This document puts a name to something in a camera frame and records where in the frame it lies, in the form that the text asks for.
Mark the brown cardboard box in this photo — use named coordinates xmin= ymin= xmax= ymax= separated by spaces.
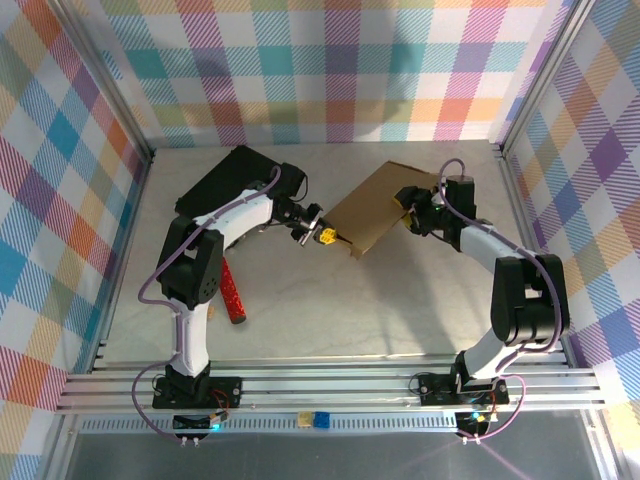
xmin=322 ymin=159 xmax=441 ymax=261

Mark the black hard case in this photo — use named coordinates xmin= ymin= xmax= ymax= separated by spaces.
xmin=174 ymin=144 xmax=284 ymax=251

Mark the red glitter tube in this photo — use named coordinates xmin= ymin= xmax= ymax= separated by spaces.
xmin=219 ymin=257 xmax=249 ymax=326

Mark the grey metal plate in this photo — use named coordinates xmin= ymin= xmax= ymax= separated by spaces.
xmin=47 ymin=429 xmax=621 ymax=480

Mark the aluminium side rail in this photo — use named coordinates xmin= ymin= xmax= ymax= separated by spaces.
xmin=87 ymin=149 xmax=156 ymax=374
xmin=497 ymin=142 xmax=574 ymax=369

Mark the aluminium frame beam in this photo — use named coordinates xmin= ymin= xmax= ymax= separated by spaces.
xmin=57 ymin=358 xmax=609 ymax=414

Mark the aluminium frame post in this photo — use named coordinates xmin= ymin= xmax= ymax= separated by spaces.
xmin=47 ymin=0 xmax=156 ymax=161
xmin=497 ymin=0 xmax=599 ymax=156

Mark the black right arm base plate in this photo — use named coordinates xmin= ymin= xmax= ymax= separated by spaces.
xmin=417 ymin=373 xmax=510 ymax=406

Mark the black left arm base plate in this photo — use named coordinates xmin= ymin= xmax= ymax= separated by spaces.
xmin=152 ymin=375 xmax=245 ymax=409

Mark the slotted grey cable duct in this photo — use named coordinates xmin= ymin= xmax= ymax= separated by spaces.
xmin=79 ymin=413 xmax=464 ymax=435

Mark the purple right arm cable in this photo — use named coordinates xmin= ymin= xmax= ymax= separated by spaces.
xmin=435 ymin=158 xmax=566 ymax=445

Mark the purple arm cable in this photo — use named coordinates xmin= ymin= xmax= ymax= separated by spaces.
xmin=130 ymin=164 xmax=282 ymax=446
xmin=435 ymin=158 xmax=566 ymax=445

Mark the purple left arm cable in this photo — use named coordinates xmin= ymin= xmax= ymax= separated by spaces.
xmin=130 ymin=164 xmax=282 ymax=446

